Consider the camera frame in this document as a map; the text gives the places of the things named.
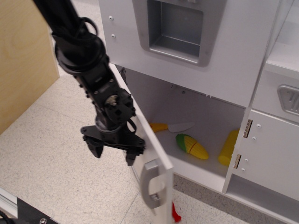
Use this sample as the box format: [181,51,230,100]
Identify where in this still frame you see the yellow handled toy knife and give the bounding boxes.
[149,122,195,133]

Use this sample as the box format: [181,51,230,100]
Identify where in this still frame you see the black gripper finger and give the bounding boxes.
[126,150,138,166]
[87,140,104,158]

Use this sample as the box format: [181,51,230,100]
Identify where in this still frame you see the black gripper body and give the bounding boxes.
[80,121,145,155]

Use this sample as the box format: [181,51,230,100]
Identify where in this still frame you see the silver upper oven hinge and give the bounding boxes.
[243,119,253,138]

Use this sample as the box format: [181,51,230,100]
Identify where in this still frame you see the red toy ketchup bottle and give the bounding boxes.
[172,202,182,223]

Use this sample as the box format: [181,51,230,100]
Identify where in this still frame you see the aluminium frame rail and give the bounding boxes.
[0,188,18,218]

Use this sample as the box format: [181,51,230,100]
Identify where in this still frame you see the grey oven handle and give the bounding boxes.
[277,84,299,116]

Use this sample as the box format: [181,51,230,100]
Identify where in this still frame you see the silver oven hinge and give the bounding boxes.
[233,154,241,169]
[243,119,253,138]

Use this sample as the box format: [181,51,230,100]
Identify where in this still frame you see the yellow toy mustard bottle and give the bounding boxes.
[218,129,239,166]

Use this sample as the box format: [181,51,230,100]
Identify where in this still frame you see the plywood panel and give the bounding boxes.
[0,0,59,133]

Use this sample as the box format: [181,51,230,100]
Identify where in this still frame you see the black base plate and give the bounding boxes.
[0,198,59,224]

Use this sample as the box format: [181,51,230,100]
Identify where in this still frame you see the white fridge door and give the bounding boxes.
[108,63,174,224]

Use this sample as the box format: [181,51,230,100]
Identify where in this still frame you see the grey fridge door handle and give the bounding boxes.
[140,159,166,210]

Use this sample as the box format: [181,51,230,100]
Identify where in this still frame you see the white toy kitchen cabinet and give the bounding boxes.
[99,0,299,224]

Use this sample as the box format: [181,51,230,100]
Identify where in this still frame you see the silver lower oven hinge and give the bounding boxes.
[233,154,241,169]

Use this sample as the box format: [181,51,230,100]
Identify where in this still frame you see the toy corn cob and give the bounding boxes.
[176,133,209,160]

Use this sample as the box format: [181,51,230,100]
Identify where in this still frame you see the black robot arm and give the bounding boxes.
[35,0,145,166]

